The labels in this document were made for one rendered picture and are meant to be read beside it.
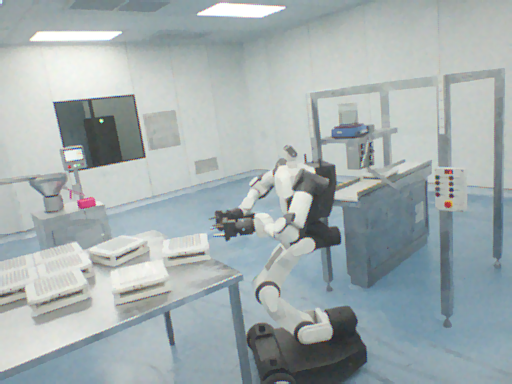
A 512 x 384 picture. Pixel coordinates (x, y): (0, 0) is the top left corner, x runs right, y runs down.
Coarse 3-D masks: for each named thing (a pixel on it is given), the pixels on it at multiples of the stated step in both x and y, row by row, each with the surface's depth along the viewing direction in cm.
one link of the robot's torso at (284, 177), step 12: (288, 168) 217; (300, 168) 214; (312, 168) 209; (324, 168) 211; (276, 180) 222; (288, 180) 207; (336, 180) 214; (276, 192) 227; (288, 192) 208; (288, 204) 213; (312, 204) 213; (324, 204) 216; (312, 216) 215; (324, 216) 219
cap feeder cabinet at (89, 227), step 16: (64, 208) 431; (96, 208) 422; (48, 224) 394; (64, 224) 404; (80, 224) 413; (96, 224) 424; (48, 240) 396; (64, 240) 405; (80, 240) 415; (96, 240) 425
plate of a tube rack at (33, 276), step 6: (24, 270) 207; (30, 270) 205; (0, 276) 202; (12, 276) 200; (30, 276) 197; (36, 276) 196; (0, 282) 193; (18, 282) 190; (24, 282) 190; (0, 288) 186; (6, 288) 185; (12, 288) 186; (18, 288) 188; (0, 294) 184
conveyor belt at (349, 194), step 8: (392, 168) 389; (400, 168) 383; (408, 168) 378; (352, 184) 342; (360, 184) 340; (368, 184) 336; (384, 184) 330; (336, 192) 323; (344, 192) 320; (352, 192) 317; (344, 200) 312; (352, 200) 306
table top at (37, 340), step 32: (160, 256) 222; (96, 288) 191; (192, 288) 178; (0, 320) 170; (32, 320) 166; (64, 320) 163; (96, 320) 160; (128, 320) 157; (0, 352) 145; (32, 352) 143; (64, 352) 145
